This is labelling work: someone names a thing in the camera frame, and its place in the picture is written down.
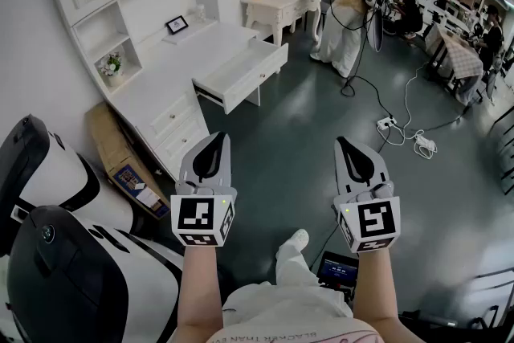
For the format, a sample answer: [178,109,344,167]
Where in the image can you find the white power strip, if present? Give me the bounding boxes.
[376,115,398,132]

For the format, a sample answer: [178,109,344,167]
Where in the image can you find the person's white trousers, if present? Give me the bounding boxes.
[222,239,355,321]

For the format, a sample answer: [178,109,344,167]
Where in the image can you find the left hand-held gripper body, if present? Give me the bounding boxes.
[170,178,238,248]

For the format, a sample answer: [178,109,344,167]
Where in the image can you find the person's pink printed shirt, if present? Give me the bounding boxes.
[205,316,387,343]

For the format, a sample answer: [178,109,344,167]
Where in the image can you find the long black cable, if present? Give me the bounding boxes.
[327,0,394,124]

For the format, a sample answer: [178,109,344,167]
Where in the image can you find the black tablet screen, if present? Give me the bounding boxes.
[316,251,360,300]

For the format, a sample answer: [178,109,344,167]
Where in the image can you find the flat cardboard box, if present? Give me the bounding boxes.
[85,102,172,220]

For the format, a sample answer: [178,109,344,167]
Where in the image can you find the table with checkered cloth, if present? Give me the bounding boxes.
[425,22,485,106]

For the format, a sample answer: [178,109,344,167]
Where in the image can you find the white charger with coiled cable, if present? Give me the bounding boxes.
[413,133,439,161]

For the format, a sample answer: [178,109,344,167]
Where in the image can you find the person's right forearm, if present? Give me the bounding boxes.
[352,248,427,343]

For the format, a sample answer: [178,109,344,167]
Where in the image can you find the long white cable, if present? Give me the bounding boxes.
[385,62,430,148]

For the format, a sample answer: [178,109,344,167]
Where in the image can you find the potted white flowers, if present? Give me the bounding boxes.
[98,51,124,88]

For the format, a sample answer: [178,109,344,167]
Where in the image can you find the black picture frame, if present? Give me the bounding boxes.
[165,14,190,35]

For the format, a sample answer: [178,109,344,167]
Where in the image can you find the person's white clog shoe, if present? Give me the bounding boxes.
[282,228,311,253]

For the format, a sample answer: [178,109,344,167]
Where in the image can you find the white desk with hutch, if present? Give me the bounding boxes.
[43,0,262,182]

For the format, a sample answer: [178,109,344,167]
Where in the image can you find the person's left forearm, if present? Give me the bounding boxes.
[175,244,226,343]

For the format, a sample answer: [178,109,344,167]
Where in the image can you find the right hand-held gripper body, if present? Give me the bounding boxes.
[332,180,402,254]

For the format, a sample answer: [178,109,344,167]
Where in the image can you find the closed white cabinet drawer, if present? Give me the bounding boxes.
[154,116,206,170]
[149,92,194,135]

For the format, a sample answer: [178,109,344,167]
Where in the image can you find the white carved dressing table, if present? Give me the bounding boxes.
[239,0,324,47]

